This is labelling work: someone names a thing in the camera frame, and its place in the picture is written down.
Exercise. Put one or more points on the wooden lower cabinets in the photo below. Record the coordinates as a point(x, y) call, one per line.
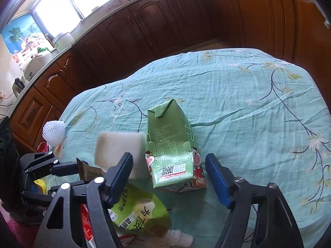
point(168, 18)

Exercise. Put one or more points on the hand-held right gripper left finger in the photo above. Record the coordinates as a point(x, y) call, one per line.
point(121, 175)

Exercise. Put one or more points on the green beige spout pouch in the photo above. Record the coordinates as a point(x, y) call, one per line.
point(139, 211)

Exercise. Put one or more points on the pale round rice cooker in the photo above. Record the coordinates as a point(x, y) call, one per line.
point(63, 41)

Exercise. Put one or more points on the green floral tablecloth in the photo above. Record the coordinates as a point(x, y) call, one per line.
point(245, 108)

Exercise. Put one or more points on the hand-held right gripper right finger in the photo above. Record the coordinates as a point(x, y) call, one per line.
point(217, 180)

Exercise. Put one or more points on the red white drink carton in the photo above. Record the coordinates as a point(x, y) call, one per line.
point(86, 224)

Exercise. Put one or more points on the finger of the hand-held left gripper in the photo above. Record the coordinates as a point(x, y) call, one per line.
point(33, 193)
point(64, 168)

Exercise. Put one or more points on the green drink carton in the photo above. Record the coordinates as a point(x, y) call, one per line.
point(170, 144)

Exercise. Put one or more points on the tropical wall poster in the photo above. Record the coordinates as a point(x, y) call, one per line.
point(15, 33)

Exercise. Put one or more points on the steel kettle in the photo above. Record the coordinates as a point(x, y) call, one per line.
point(19, 86)

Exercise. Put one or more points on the brown paper packet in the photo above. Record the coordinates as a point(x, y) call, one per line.
point(89, 171)

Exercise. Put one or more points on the crushed red can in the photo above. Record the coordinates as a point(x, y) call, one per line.
point(43, 147)

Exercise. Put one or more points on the white countertop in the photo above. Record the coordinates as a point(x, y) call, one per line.
point(77, 35)

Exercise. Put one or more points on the blurred white packet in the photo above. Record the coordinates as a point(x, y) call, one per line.
point(116, 147)

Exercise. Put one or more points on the kitchen window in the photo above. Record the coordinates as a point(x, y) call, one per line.
point(64, 5)

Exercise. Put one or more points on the white foam fruit net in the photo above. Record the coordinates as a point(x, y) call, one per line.
point(54, 133)

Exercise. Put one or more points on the white kitchen appliance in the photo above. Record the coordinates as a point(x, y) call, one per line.
point(36, 63)

